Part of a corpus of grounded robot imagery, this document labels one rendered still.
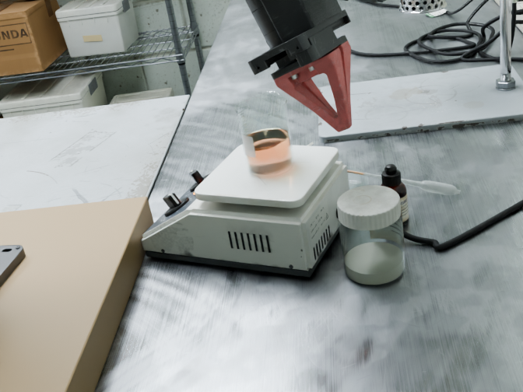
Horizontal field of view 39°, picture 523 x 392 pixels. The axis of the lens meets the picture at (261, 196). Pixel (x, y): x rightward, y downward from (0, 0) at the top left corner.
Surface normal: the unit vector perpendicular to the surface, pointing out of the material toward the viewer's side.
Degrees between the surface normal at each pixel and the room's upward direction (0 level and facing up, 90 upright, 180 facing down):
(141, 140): 0
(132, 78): 90
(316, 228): 90
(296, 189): 0
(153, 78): 90
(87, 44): 92
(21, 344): 0
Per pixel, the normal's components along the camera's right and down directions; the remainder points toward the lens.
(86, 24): -0.14, 0.52
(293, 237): -0.41, 0.48
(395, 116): -0.15, -0.87
